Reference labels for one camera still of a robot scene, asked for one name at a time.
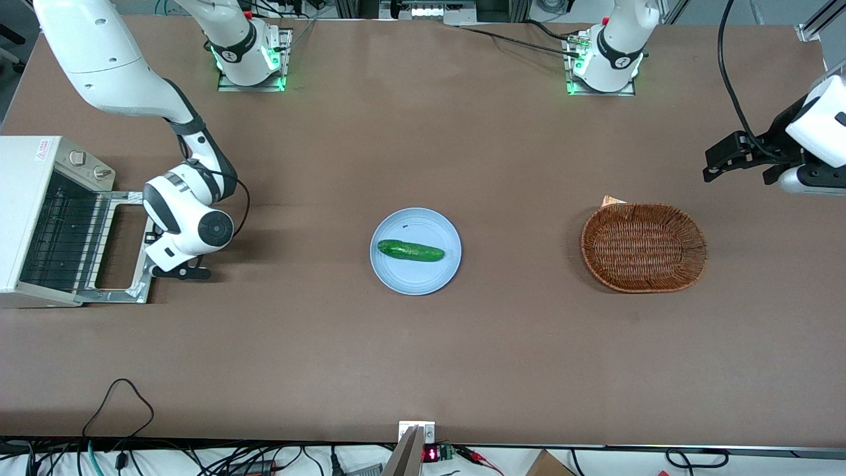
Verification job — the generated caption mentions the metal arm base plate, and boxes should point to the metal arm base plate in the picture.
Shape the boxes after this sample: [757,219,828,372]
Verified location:
[564,32,639,97]
[217,28,293,93]

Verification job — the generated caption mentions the thick black hanging cable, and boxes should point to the thick black hanging cable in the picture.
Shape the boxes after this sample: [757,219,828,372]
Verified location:
[718,0,778,163]

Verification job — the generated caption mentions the brown wicker basket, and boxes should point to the brown wicker basket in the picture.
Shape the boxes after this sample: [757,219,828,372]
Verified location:
[580,202,709,294]

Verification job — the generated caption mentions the silver device with lights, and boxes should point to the silver device with lights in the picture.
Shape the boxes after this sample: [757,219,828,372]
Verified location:
[380,0,478,26]

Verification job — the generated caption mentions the green cucumber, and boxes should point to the green cucumber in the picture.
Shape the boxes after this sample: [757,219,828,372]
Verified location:
[377,239,445,263]

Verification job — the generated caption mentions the grey metal bar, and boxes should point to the grey metal bar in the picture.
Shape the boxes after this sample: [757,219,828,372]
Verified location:
[381,426,424,476]

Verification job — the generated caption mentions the wire oven rack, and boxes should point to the wire oven rack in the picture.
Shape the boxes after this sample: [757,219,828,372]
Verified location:
[20,173,114,292]

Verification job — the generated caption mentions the light blue round plate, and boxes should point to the light blue round plate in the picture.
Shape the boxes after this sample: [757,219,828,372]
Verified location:
[369,208,463,296]

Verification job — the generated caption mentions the long black table cable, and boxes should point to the long black table cable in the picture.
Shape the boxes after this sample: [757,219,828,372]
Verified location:
[456,25,584,59]

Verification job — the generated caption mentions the black looping cable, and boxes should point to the black looping cable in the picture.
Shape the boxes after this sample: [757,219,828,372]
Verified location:
[82,378,155,438]

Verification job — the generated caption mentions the aluminium frame profile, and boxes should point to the aluminium frame profile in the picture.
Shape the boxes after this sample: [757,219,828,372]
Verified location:
[796,0,846,44]

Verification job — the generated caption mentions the glass oven door with handle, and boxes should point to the glass oven door with handle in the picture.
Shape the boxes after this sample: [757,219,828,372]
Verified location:
[79,190,163,305]

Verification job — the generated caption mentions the black oval cable loop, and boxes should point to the black oval cable loop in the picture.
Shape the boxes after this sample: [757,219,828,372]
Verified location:
[666,448,730,469]

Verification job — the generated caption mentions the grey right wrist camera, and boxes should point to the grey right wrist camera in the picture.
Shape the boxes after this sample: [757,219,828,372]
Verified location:
[151,260,213,281]

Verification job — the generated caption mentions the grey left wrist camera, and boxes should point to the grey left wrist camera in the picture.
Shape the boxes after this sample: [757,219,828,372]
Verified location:
[778,165,846,196]

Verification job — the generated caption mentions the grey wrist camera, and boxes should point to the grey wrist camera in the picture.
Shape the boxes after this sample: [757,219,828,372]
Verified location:
[151,260,213,281]
[778,165,846,196]

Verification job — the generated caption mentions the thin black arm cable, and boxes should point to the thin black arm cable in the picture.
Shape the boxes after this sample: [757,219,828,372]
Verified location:
[188,157,252,237]

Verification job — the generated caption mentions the black power adapter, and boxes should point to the black power adapter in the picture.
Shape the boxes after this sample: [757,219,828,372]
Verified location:
[228,459,276,476]

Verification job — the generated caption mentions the red clip leads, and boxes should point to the red clip leads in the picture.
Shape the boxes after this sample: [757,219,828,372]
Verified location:
[456,446,504,475]

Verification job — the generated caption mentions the white mounting bracket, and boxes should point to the white mounting bracket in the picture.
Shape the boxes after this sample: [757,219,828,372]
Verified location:
[398,421,437,445]

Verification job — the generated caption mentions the silver toaster oven body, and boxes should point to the silver toaster oven body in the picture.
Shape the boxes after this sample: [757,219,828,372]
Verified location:
[0,136,117,309]

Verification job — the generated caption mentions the brown cardboard box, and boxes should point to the brown cardboard box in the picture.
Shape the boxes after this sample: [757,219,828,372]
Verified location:
[525,450,577,476]

